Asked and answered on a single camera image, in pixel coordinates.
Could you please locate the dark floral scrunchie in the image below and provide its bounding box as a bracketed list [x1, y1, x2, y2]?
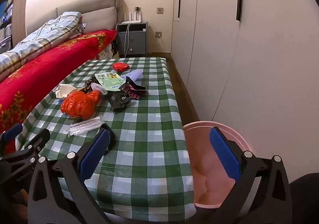
[83, 76, 100, 93]

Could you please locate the plaid quilt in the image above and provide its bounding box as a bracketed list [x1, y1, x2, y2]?
[0, 12, 84, 82]

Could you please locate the white router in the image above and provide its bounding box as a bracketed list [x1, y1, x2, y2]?
[121, 11, 141, 24]

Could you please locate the red floral blanket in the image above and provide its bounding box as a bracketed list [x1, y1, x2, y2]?
[0, 30, 117, 155]

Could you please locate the clear plastic wrapper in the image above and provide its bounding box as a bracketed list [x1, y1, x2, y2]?
[68, 115, 104, 137]

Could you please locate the pink plastic bucket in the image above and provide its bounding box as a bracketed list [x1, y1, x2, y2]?
[182, 121, 251, 208]

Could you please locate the wooden shelving unit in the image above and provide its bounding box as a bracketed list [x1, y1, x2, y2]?
[0, 0, 30, 52]

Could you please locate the floral bed sheet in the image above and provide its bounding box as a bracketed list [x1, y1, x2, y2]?
[96, 39, 119, 60]

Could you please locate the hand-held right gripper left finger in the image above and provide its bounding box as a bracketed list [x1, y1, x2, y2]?
[27, 128, 112, 224]

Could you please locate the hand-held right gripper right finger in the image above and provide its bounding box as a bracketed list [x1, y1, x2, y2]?
[209, 126, 292, 224]

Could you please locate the dark pink patterned packet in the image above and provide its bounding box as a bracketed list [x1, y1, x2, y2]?
[120, 76, 147, 100]

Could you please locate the white foam net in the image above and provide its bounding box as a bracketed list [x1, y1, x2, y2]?
[91, 83, 109, 95]

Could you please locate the white paper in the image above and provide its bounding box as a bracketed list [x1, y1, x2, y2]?
[54, 84, 78, 99]

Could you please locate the white cable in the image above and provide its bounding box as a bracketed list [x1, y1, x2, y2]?
[125, 21, 132, 58]

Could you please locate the green snack packet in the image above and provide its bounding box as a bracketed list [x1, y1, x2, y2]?
[95, 72, 125, 90]

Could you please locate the grey nightstand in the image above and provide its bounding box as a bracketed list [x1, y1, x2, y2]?
[116, 22, 148, 58]

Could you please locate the red packet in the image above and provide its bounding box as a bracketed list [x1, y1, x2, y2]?
[112, 62, 130, 72]

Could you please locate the black strap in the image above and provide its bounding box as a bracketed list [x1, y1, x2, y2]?
[100, 123, 116, 156]

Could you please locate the beige padded headboard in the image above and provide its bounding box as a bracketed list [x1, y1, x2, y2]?
[57, 0, 129, 36]

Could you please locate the orange plastic bag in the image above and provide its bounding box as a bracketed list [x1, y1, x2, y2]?
[60, 90, 101, 119]

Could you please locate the green checked tablecloth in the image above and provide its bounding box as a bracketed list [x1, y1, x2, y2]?
[15, 57, 197, 214]

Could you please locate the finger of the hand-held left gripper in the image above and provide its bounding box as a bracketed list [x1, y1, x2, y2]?
[0, 123, 23, 151]
[5, 128, 51, 165]

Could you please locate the black plastic bag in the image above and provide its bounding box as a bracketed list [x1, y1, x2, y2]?
[110, 91, 131, 112]

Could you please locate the white wardrobe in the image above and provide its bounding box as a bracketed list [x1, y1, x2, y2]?
[171, 0, 319, 155]

